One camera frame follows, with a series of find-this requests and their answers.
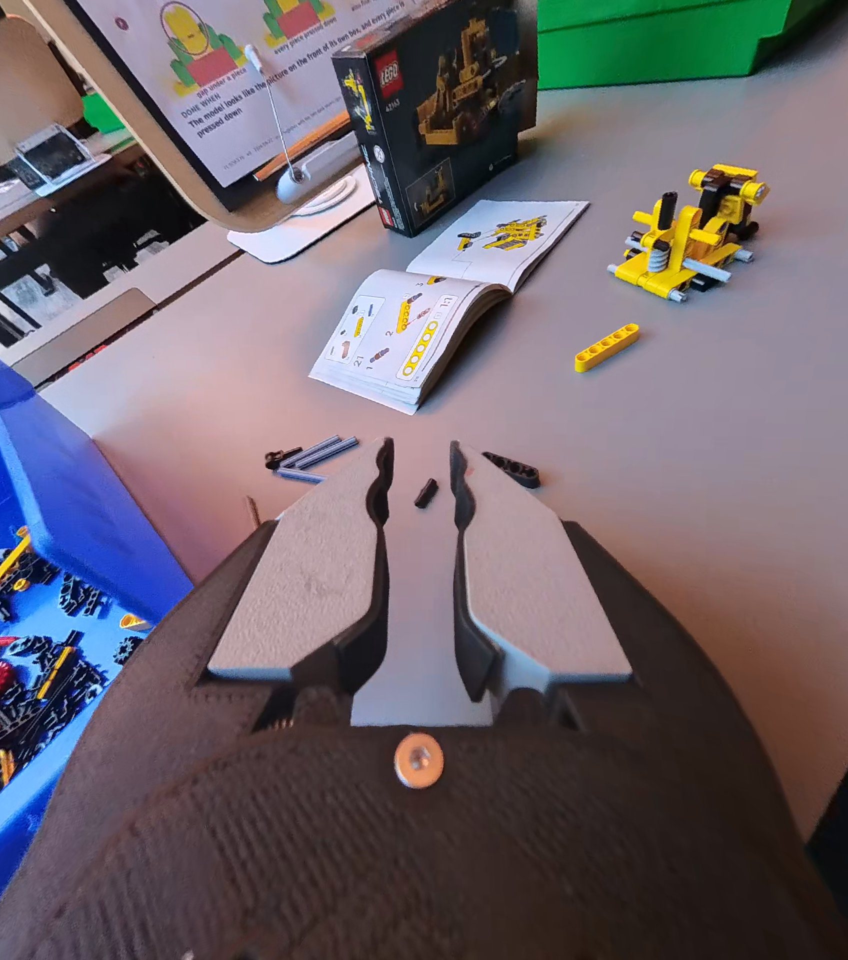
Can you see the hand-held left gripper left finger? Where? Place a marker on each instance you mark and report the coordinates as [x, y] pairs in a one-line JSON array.
[[304, 592]]

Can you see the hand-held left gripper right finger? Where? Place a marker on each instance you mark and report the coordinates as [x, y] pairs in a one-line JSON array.
[[536, 592]]

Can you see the tan lego axle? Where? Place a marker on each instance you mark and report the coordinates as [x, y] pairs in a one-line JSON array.
[[252, 511]]

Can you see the black lego beam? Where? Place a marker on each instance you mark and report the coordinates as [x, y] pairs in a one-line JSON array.
[[512, 469]]

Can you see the small black lego connector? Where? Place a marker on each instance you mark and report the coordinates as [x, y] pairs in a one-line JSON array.
[[281, 457]]

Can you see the black lego pin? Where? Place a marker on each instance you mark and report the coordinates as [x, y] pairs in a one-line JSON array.
[[426, 493]]

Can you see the yellow lego beam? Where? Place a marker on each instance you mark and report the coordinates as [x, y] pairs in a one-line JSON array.
[[607, 348]]

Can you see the lego instruction booklet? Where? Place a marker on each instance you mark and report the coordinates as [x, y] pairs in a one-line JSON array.
[[394, 330]]

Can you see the pile of loose lego pieces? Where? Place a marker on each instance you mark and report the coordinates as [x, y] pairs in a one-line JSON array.
[[11, 675]]

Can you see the yellow lego vehicle assembly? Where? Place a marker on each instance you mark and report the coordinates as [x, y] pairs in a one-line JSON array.
[[683, 240]]

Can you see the black lego set box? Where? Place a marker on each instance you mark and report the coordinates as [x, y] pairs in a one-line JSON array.
[[439, 135]]

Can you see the blue plastic bin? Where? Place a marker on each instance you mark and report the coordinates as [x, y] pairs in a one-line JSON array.
[[41, 465]]

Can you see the grey laptop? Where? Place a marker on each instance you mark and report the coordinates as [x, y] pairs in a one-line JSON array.
[[86, 337]]

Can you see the white stand base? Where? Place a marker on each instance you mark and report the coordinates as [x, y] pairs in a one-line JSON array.
[[281, 240]]

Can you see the green plastic bin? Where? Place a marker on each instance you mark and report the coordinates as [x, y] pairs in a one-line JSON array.
[[656, 37]]

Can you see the beige chair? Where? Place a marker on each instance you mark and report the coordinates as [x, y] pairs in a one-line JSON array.
[[4, 90]]

